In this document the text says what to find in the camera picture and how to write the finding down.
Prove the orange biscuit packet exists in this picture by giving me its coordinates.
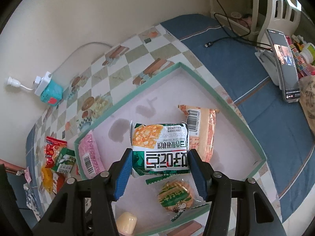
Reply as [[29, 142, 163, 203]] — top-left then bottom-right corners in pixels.
[[178, 104, 220, 163]]

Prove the white power strip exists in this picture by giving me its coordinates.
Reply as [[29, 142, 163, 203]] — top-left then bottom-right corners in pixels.
[[33, 71, 52, 96]]

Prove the patterned checkered tablecloth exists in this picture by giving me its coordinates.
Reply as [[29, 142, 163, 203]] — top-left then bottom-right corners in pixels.
[[26, 14, 314, 221]]

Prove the green white cracker packet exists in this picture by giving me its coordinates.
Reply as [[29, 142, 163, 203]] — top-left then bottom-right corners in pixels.
[[130, 122, 190, 177]]

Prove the pink snack bag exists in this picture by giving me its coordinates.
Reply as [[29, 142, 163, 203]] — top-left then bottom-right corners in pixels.
[[79, 130, 105, 179]]

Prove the crumpled blue white wrapper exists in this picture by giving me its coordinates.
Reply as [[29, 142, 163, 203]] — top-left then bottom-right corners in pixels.
[[23, 183, 41, 221]]

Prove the teal shallow tray box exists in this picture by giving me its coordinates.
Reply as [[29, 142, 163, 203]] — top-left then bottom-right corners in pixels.
[[78, 63, 266, 235]]

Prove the small pink sachet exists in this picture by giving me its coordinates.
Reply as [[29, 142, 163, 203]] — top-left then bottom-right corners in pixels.
[[24, 167, 32, 184]]

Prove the smartphone on stand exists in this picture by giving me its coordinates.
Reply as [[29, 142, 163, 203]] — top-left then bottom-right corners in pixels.
[[255, 28, 301, 103]]

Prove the red foil snack bag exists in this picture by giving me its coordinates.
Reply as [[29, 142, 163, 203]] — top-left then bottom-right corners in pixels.
[[44, 136, 67, 168]]

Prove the teal cube toy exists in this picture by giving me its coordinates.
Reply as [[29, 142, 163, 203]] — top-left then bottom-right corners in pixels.
[[40, 80, 64, 107]]

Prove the grey power cable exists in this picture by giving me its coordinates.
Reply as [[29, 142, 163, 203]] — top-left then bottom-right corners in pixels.
[[50, 41, 114, 76]]

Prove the round cookie clear packet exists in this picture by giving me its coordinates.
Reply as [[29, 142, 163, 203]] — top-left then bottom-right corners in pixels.
[[146, 174, 207, 222]]

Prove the yellow soft bread bag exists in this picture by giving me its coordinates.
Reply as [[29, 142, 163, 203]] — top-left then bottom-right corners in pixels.
[[41, 166, 53, 193]]

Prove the green mung biscuit pack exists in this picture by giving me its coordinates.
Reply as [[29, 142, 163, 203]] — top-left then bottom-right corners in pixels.
[[51, 147, 76, 175]]

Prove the white lamp socket plug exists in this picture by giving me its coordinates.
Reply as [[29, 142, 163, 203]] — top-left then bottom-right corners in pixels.
[[6, 77, 34, 91]]

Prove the red white snack box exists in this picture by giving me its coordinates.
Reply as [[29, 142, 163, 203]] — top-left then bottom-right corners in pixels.
[[52, 172, 65, 195]]

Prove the cream jelly cup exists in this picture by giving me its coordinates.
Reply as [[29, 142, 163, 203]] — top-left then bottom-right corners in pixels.
[[116, 212, 138, 235]]

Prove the white shelf unit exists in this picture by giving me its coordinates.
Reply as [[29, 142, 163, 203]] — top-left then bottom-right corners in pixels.
[[209, 0, 302, 49]]

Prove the black usb cable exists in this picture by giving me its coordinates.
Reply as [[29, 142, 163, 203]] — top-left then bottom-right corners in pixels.
[[203, 0, 274, 50]]

